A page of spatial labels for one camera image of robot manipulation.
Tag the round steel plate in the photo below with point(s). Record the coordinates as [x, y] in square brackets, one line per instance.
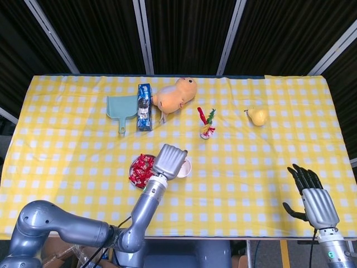
[130, 171]

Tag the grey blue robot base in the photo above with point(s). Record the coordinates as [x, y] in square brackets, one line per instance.
[181, 257]

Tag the clear plastic wrap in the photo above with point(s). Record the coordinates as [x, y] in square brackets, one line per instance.
[81, 257]

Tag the colourful feather shuttlecock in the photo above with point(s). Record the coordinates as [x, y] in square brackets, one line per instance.
[206, 131]

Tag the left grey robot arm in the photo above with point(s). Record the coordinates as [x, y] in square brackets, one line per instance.
[147, 201]

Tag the yellow pear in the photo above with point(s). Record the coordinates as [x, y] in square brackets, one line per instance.
[259, 117]

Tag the white metal frame post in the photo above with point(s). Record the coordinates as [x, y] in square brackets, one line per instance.
[354, 163]
[332, 58]
[51, 36]
[144, 36]
[231, 36]
[7, 115]

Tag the blue cookie box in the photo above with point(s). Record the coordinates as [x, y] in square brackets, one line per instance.
[143, 111]

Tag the teal plastic dustpan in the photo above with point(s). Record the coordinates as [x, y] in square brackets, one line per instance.
[121, 106]

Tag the orange plush animal toy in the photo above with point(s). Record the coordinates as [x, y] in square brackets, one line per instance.
[173, 97]

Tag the black pleated curtain panel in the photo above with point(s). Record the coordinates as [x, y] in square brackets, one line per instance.
[346, 92]
[16, 42]
[189, 33]
[284, 33]
[97, 33]

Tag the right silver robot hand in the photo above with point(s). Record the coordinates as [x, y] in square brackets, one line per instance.
[320, 208]

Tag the small brown cardboard box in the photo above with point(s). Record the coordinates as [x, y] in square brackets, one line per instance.
[240, 262]

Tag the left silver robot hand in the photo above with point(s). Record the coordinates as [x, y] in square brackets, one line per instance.
[167, 160]

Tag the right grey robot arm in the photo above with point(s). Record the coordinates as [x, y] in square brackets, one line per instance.
[334, 251]

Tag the yellow white checked tablecloth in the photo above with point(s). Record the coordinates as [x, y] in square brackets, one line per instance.
[237, 181]

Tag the metal table leg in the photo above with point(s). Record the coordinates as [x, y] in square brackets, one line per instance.
[249, 254]

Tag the white paper cup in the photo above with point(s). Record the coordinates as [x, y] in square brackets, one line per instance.
[187, 169]

